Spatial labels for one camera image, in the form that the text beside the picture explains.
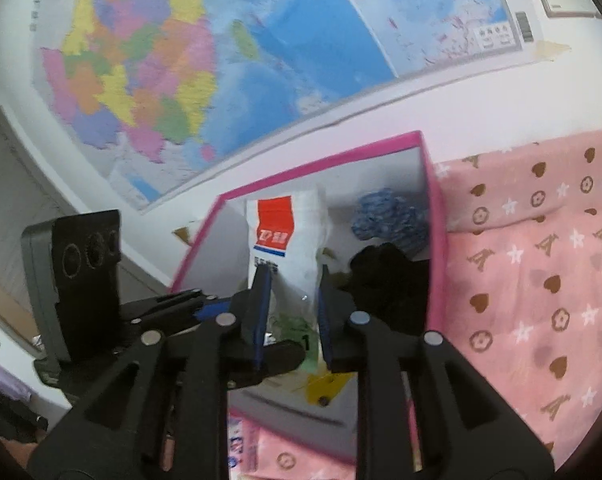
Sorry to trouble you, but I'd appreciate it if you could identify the pink cardboard storage box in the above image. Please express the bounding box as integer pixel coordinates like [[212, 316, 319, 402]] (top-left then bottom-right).
[[173, 132, 445, 463]]

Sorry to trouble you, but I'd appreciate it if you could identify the pink patterned blanket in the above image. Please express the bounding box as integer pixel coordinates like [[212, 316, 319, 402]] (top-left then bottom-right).
[[436, 130, 602, 466]]

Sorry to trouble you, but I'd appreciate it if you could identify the pink small snack packet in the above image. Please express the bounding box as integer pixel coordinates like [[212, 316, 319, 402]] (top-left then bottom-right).
[[227, 416, 244, 474]]

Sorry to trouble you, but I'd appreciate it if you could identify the medical tape bag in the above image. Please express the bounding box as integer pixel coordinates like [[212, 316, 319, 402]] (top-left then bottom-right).
[[244, 184, 335, 376]]

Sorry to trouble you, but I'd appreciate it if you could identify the yellow white wet wipes pack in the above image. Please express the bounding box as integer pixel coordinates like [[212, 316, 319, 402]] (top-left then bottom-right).
[[229, 370, 357, 463]]

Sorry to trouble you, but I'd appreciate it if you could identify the grey wardrobe door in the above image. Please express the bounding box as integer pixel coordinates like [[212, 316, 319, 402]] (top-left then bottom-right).
[[0, 106, 172, 356]]

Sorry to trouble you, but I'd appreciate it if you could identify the brown paper piece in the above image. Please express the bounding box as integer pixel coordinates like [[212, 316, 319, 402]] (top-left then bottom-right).
[[173, 223, 199, 246]]

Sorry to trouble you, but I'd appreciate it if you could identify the colourful wall map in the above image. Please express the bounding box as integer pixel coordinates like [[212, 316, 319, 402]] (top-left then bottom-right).
[[30, 0, 543, 210]]

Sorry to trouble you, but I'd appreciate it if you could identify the blue checkered scrunchie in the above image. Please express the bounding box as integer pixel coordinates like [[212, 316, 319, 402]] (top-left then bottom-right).
[[351, 188, 430, 257]]

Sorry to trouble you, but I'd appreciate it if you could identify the black soft cloth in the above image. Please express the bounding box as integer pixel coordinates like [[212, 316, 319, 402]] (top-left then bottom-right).
[[337, 243, 430, 336]]

